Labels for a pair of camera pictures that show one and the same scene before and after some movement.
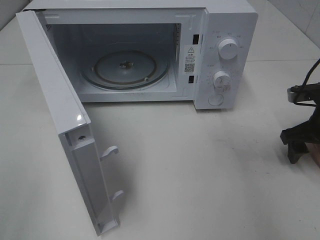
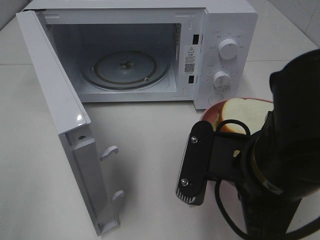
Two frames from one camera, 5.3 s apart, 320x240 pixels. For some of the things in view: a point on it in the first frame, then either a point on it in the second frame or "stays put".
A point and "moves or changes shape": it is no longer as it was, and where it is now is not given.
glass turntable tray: [124, 70] stays put
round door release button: [215, 99] stays put
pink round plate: [315, 148] moves or changes shape
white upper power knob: [228, 49] stays put
